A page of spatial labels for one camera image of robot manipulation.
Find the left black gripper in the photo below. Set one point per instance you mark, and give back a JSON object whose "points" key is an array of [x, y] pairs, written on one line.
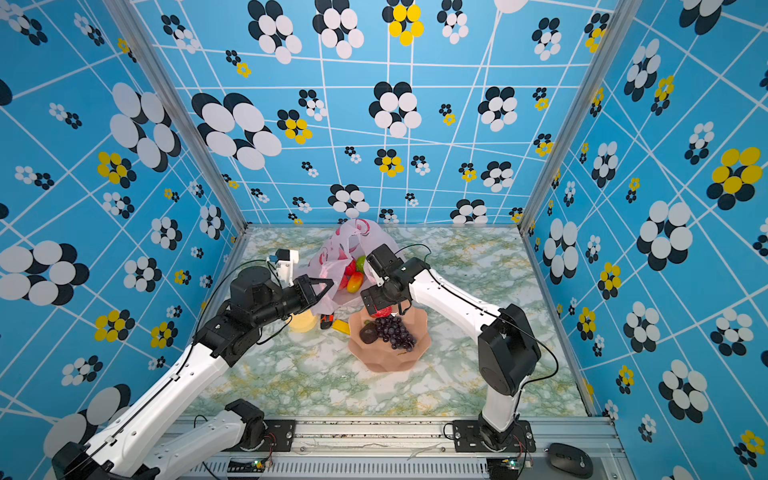
{"points": [[306, 291]]}

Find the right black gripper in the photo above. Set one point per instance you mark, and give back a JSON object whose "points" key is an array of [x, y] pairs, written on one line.
{"points": [[380, 303]]}

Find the small yellow red mango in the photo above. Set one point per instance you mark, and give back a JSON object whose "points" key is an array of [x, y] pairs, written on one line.
{"points": [[355, 282]]}

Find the green kiwi half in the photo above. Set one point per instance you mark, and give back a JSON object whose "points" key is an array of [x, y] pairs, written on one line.
{"points": [[360, 263]]}

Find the red strawberry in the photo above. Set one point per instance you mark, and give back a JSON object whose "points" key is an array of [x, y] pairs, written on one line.
{"points": [[383, 313]]}

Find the pink plastic bag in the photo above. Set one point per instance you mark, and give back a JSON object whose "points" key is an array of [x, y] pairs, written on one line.
{"points": [[353, 239]]}

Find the dark purple grape bunch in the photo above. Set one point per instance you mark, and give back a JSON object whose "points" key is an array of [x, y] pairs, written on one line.
{"points": [[392, 330]]}

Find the dark purple plum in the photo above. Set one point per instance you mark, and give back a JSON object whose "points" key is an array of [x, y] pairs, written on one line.
{"points": [[369, 334]]}

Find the red apple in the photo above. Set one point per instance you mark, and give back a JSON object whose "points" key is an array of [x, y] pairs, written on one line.
{"points": [[349, 271]]}

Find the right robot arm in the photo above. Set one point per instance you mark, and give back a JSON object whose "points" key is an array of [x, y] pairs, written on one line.
{"points": [[507, 350]]}

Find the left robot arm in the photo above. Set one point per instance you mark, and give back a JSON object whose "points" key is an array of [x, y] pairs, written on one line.
{"points": [[129, 447]]}

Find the yellow round sponge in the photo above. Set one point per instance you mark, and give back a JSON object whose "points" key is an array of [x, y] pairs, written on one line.
{"points": [[303, 323]]}

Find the yellow flat piece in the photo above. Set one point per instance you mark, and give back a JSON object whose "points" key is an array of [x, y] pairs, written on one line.
{"points": [[341, 326]]}

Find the pink scalloped fruit plate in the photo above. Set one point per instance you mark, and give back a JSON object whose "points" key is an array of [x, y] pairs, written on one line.
{"points": [[379, 357]]}

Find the left green circuit board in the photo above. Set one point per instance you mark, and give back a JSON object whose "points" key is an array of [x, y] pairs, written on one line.
{"points": [[248, 466]]}

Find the green circuit board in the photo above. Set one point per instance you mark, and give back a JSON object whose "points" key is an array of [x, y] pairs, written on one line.
{"points": [[504, 469], [248, 466]]}

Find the right green circuit board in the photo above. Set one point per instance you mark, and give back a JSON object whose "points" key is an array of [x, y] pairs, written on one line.
{"points": [[504, 469]]}

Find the black computer mouse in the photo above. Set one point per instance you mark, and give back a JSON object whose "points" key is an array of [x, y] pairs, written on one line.
{"points": [[570, 460]]}

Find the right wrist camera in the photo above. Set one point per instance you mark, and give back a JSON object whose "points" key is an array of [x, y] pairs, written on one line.
{"points": [[371, 276]]}

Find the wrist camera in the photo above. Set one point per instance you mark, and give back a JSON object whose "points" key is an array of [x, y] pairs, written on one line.
{"points": [[283, 263], [371, 276]]}

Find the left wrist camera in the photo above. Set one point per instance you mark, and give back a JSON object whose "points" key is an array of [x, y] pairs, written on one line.
{"points": [[283, 263]]}

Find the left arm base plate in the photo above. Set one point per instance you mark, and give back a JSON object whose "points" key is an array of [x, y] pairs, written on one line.
{"points": [[271, 435]]}

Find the aluminium front rail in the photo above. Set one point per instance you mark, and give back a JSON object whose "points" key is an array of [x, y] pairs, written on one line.
{"points": [[418, 448]]}

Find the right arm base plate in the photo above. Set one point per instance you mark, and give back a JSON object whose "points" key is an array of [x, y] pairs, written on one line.
{"points": [[478, 436]]}

